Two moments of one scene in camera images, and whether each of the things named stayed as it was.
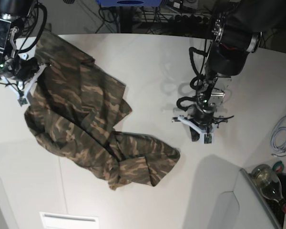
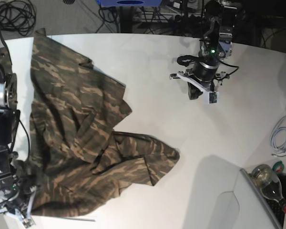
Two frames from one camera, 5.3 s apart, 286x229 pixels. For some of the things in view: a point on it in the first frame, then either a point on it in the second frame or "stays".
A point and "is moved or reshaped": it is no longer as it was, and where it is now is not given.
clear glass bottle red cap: (270, 183) stays
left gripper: (23, 69) -> (26, 184)
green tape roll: (278, 167) stays
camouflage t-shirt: (73, 113) is moved or reshaped
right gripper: (204, 119) -> (204, 72)
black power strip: (191, 19) stays
